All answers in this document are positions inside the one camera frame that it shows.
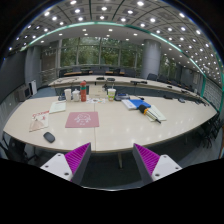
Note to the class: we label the pink mouse pad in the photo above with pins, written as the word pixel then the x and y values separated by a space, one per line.
pixel 82 120

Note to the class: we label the pale green booklet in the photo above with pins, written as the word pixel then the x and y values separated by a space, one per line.
pixel 58 106

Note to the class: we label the blue folder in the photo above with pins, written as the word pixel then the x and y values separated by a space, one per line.
pixel 138 102

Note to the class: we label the black office chair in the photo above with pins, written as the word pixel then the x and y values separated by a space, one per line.
pixel 15 150
pixel 209 130

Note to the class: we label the black yellow microphone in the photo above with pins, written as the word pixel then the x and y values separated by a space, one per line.
pixel 144 110

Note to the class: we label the red white magazine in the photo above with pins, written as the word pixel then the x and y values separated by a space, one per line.
pixel 39 121

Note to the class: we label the white lidded container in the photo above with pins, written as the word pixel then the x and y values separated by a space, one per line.
pixel 76 95

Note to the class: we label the black office chair left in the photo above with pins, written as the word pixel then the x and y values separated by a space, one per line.
pixel 15 150

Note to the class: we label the black office chair right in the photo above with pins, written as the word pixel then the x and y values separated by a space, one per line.
pixel 209 130

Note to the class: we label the red water bottle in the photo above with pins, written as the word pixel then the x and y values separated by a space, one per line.
pixel 83 91

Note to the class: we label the black computer mouse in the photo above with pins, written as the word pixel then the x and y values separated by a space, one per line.
pixel 49 137

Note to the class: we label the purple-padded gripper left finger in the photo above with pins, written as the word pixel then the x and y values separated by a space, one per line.
pixel 70 166

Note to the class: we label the white paper stack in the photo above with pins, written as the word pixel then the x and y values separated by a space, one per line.
pixel 157 113

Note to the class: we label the green white drink cup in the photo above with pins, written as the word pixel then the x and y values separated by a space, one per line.
pixel 111 94

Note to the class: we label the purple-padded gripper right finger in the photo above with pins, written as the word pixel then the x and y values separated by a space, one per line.
pixel 152 166

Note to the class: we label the white paper cup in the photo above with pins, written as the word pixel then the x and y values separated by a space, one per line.
pixel 67 93

